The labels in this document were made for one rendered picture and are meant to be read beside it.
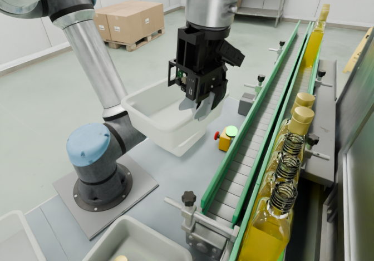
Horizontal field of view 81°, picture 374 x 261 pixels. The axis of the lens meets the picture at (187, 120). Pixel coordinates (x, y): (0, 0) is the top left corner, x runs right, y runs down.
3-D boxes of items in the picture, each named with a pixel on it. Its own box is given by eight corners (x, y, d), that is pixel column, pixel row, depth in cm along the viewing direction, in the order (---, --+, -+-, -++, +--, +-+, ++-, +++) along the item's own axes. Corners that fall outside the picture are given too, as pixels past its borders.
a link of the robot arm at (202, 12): (208, -17, 36) (252, -5, 32) (204, 13, 39) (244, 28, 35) (175, -12, 31) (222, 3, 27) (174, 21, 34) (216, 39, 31)
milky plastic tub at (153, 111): (122, 129, 56) (115, 100, 51) (183, 95, 69) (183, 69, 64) (168, 165, 46) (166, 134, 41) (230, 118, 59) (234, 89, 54)
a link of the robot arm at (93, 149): (68, 168, 67) (52, 136, 58) (106, 143, 75) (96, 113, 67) (90, 191, 62) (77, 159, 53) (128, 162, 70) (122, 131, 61)
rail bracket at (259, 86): (257, 107, 92) (264, 78, 84) (240, 102, 95) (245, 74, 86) (259, 102, 95) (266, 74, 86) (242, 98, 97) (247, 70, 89)
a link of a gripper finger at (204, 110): (184, 129, 47) (187, 94, 41) (201, 117, 50) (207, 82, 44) (195, 137, 45) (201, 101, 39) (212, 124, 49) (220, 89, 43)
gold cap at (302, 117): (288, 133, 42) (295, 115, 39) (286, 122, 45) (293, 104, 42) (308, 137, 41) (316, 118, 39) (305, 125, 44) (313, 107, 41)
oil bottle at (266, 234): (261, 287, 43) (294, 235, 30) (234, 271, 45) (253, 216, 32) (267, 259, 47) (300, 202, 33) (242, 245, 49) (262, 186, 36)
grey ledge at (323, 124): (321, 201, 68) (336, 177, 61) (291, 189, 71) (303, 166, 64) (330, 76, 134) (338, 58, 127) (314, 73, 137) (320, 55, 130)
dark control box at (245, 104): (252, 118, 106) (256, 104, 101) (236, 113, 109) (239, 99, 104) (257, 109, 112) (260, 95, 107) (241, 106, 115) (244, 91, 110)
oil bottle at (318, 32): (311, 68, 121) (331, 11, 104) (300, 65, 123) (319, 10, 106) (311, 64, 125) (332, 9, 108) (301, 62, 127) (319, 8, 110)
